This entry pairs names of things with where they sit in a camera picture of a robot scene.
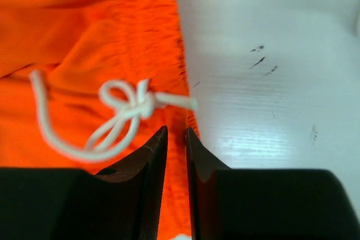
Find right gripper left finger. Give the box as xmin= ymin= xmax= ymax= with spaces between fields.
xmin=1 ymin=126 xmax=168 ymax=239

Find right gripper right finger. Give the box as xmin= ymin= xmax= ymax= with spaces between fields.
xmin=186 ymin=128 xmax=359 ymax=239

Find orange mesh shorts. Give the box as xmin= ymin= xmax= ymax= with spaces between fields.
xmin=1 ymin=0 xmax=198 ymax=239

